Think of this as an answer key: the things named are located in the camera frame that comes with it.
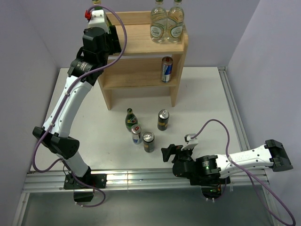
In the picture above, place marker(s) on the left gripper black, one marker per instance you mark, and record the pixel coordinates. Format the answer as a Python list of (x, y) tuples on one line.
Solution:
[(112, 39)]

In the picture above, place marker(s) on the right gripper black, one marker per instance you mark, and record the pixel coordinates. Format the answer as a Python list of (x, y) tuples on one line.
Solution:
[(172, 149)]

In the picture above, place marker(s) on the blue silver can red top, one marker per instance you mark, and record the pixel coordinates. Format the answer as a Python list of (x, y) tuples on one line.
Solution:
[(166, 69)]

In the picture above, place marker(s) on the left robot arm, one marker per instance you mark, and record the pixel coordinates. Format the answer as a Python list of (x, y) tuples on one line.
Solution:
[(82, 76)]

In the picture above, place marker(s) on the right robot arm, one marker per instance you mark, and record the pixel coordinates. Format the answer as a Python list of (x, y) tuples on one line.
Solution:
[(272, 155)]

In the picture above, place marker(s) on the wooden shelf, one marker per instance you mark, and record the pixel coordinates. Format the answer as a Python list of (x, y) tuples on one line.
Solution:
[(141, 62)]

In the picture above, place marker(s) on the black can front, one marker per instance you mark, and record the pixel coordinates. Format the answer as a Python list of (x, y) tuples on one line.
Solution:
[(149, 142)]

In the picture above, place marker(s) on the black can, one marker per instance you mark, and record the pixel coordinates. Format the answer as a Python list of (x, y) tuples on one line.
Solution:
[(149, 142), (163, 117)]

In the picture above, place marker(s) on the black can back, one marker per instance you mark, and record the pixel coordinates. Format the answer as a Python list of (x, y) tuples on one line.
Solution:
[(163, 117)]

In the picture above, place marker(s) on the blue silver energy can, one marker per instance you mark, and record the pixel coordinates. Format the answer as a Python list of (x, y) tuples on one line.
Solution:
[(136, 134)]

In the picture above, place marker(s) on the green glass bottle back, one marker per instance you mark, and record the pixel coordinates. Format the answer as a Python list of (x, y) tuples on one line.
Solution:
[(130, 119)]

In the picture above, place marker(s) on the clear glass bottle left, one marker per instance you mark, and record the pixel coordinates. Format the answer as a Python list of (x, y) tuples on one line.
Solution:
[(158, 21)]

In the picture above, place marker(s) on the clear glass bottle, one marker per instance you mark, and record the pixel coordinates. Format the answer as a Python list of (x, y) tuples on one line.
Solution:
[(158, 21), (175, 22)]

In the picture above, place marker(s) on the clear glass bottle right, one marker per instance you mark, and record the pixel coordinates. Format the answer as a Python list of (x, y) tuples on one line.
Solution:
[(175, 22)]

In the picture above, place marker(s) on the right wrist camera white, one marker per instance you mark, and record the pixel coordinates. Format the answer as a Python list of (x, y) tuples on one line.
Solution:
[(191, 141)]

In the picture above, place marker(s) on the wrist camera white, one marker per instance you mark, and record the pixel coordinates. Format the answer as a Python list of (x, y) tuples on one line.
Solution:
[(191, 141), (97, 18)]

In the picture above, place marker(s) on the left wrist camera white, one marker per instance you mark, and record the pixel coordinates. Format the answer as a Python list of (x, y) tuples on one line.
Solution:
[(97, 18)]

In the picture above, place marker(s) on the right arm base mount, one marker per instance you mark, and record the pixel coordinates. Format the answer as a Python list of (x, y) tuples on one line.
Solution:
[(211, 188)]

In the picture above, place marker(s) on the aluminium rail front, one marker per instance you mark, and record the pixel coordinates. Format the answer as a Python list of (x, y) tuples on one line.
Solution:
[(143, 179)]

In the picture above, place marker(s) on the aluminium rail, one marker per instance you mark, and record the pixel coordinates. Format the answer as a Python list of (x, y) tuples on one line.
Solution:
[(239, 128), (143, 179)]

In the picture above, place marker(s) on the aluminium rail right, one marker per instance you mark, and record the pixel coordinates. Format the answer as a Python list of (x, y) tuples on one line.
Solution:
[(239, 128)]

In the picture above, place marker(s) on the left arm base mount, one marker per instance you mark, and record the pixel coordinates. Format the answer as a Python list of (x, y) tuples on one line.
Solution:
[(85, 188)]

